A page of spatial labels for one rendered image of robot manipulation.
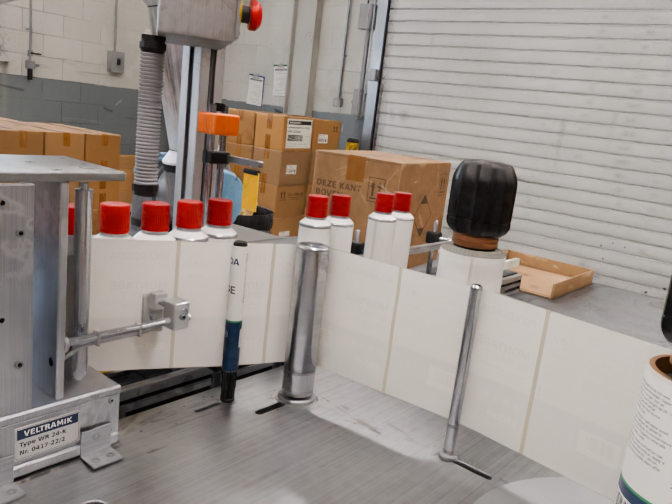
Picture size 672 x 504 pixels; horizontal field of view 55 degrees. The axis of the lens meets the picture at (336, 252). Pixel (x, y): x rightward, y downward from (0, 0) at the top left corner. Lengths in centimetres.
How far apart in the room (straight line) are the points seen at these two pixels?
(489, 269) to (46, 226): 51
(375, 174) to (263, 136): 328
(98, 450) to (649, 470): 47
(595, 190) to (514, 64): 117
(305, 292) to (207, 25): 35
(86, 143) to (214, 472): 393
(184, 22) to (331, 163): 80
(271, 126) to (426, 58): 170
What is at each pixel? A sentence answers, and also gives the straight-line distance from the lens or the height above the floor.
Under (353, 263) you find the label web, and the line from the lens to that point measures 72.
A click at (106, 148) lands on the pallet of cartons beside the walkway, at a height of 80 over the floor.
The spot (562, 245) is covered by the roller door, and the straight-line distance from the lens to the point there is 524.
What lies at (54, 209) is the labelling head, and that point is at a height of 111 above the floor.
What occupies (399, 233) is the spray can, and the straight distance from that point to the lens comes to 118.
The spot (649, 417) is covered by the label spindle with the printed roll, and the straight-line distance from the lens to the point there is 51.
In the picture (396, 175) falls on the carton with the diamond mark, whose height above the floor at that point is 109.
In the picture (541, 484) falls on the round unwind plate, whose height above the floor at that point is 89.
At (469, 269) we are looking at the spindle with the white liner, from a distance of 82.
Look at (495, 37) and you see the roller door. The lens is 552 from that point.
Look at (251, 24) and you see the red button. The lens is 87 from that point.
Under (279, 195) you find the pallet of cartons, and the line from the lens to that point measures 472.
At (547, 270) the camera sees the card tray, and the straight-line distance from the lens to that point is 197.
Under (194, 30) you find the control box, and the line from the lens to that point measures 85.
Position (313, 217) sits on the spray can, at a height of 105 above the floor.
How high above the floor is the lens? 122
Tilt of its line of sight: 12 degrees down
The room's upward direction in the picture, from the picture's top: 7 degrees clockwise
